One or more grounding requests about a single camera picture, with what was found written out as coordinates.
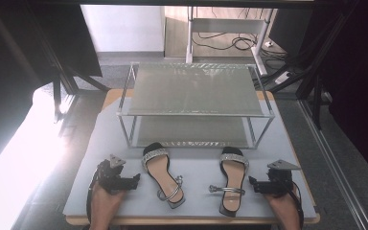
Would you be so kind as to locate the black curtain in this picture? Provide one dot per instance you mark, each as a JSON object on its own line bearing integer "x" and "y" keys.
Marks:
{"x": 357, "y": 80}
{"x": 3, "y": 64}

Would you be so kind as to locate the grey table mat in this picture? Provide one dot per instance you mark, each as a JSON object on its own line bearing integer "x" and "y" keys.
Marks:
{"x": 198, "y": 166}

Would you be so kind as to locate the white desk frame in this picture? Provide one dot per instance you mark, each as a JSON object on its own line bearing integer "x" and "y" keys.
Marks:
{"x": 226, "y": 25}

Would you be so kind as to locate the person's left hand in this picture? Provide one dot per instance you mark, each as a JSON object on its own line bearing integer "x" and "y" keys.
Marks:
{"x": 103, "y": 204}

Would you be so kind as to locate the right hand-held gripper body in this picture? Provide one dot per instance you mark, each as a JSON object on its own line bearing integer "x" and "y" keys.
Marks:
{"x": 279, "y": 183}

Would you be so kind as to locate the aluminium floor rail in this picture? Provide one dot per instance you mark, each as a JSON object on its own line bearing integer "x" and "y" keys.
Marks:
{"x": 335, "y": 166}

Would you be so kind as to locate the black metal stand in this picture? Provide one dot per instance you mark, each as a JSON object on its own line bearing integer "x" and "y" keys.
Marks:
{"x": 60, "y": 70}
{"x": 316, "y": 64}

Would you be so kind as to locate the white power strip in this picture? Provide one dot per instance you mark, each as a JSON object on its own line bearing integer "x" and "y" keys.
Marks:
{"x": 283, "y": 78}

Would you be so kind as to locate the two-tier metal shoe rack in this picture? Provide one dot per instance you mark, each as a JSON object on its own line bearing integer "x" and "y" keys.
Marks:
{"x": 195, "y": 92}

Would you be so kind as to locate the person's right hand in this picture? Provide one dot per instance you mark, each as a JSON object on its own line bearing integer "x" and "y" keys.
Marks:
{"x": 286, "y": 207}

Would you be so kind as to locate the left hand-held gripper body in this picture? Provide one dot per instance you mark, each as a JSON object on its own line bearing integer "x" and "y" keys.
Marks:
{"x": 110, "y": 179}

